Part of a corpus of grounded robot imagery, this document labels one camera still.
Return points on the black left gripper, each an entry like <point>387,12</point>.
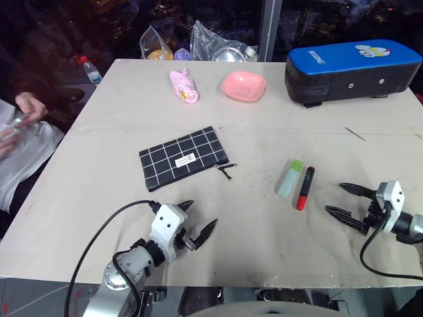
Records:
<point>181,242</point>

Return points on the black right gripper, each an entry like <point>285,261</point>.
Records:
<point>375,218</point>

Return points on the black grid pencil pouch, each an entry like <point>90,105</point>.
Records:
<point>178,155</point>

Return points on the small silver object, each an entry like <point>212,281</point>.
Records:
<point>18,121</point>

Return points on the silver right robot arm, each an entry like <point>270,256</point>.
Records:
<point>411,226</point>

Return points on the person dark sleeved forearm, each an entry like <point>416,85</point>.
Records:
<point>23,76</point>

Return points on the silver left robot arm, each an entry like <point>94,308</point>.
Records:
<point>129,264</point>

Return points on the person left hand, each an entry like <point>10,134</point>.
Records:
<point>33,109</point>

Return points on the person right hand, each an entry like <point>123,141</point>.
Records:
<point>6,140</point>

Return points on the red black marker pen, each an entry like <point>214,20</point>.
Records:
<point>305,188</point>

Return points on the pink plastic bowl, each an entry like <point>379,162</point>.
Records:
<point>244,86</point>

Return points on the blue black padded box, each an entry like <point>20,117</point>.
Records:
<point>347,62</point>

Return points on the purple small item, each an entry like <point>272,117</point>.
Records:
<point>182,54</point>

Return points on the small bottle white cap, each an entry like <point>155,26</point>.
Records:
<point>252,53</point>

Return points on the crumpled clear plastic bag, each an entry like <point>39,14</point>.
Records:
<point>206,41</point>

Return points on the person white garment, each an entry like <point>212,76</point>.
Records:
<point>26,158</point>

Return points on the grey metal pillar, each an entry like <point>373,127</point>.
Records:
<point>269,29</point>

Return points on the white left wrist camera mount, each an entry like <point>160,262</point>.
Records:
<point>167,224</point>

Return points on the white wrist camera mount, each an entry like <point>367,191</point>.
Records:
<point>393,201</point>
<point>167,224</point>

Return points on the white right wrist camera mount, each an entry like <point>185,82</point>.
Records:
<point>393,201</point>

